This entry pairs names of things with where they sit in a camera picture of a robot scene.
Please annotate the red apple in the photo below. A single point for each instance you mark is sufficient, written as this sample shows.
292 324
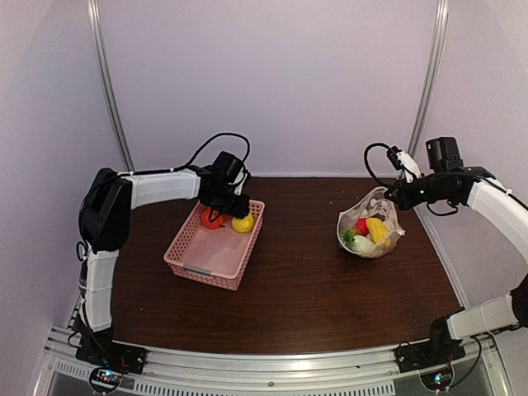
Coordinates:
360 227

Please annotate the aluminium corner post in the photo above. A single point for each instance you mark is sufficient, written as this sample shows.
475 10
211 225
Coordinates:
95 23
438 39

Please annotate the white wrinkled cabbage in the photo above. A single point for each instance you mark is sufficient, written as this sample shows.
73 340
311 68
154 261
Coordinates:
356 243

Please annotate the right aluminium corner post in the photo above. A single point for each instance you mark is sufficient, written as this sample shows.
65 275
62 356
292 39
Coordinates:
438 39

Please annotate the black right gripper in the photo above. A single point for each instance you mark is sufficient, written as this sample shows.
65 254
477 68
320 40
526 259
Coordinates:
404 201

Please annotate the yellow pear with leaf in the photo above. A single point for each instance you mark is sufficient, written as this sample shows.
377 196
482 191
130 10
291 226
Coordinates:
244 225

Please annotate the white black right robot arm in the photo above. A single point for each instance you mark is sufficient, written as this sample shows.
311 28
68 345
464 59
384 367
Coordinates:
476 188

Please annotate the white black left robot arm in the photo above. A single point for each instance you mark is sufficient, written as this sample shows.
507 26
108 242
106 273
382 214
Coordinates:
104 224

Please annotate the clear zip top bag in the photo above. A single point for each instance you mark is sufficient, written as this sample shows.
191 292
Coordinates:
373 205

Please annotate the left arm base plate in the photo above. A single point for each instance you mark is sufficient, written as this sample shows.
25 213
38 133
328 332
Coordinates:
120 358

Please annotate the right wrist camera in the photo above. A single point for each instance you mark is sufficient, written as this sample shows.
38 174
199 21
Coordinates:
404 162

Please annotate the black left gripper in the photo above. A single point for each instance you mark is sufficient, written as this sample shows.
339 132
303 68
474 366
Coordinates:
239 209

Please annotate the left aluminium corner post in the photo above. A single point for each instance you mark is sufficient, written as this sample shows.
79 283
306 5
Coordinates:
95 23

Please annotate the pink perforated plastic basket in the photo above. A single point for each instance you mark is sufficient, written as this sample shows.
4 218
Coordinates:
216 257

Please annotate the orange pumpkin with leaf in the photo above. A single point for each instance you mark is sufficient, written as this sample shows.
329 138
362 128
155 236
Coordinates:
212 219

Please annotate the round circuit board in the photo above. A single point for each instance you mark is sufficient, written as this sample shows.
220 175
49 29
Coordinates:
437 380
103 380

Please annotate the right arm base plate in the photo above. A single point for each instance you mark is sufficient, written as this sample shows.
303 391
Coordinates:
423 355

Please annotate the right round circuit board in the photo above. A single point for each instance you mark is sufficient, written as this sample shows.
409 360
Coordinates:
437 380

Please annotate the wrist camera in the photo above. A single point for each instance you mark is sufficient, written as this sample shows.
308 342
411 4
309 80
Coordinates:
404 162
241 181

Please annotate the aluminium front rail frame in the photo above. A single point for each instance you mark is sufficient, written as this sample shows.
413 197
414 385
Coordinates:
371 371

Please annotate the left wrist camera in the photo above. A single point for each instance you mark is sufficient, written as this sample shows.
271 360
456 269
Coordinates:
241 181

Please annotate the left round circuit board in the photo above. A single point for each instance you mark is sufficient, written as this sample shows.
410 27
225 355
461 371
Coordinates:
103 380

